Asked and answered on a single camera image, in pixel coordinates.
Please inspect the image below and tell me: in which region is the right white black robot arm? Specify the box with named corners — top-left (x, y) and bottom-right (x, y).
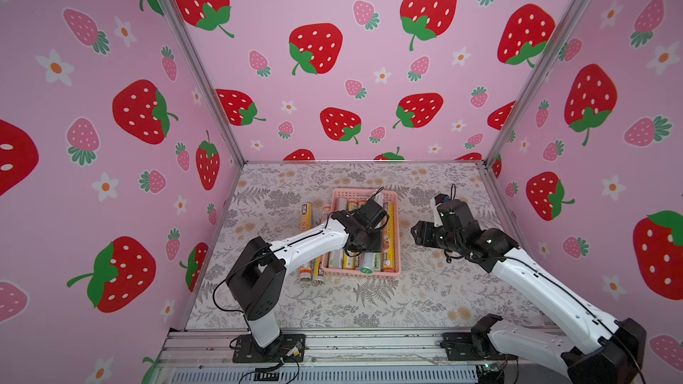
top-left (411, 194), bottom-right (647, 383)

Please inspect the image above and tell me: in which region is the white green wrap roll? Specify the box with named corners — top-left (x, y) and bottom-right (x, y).
top-left (359, 199), bottom-right (379, 275)

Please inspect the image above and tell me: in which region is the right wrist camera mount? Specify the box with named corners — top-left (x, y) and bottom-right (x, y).
top-left (430, 194), bottom-right (455, 227)

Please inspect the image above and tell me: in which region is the clear white wrap roll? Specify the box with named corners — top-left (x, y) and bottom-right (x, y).
top-left (328, 197), bottom-right (348, 270)

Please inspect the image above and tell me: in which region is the pink plastic perforated basket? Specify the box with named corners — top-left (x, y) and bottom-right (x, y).
top-left (321, 188), bottom-right (401, 279)

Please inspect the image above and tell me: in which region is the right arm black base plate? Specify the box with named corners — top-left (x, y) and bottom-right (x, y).
top-left (439, 332), bottom-right (519, 362)

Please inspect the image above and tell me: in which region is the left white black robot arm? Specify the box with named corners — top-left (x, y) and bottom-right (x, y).
top-left (225, 198), bottom-right (389, 351)

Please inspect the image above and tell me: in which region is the large yellow wrap roll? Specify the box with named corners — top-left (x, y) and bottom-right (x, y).
top-left (298, 203), bottom-right (312, 282)

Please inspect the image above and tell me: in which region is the aluminium front rail frame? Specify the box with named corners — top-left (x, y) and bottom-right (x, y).
top-left (149, 328), bottom-right (568, 383)

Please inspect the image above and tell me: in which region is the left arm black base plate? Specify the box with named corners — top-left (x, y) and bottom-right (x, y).
top-left (232, 334), bottom-right (306, 364)

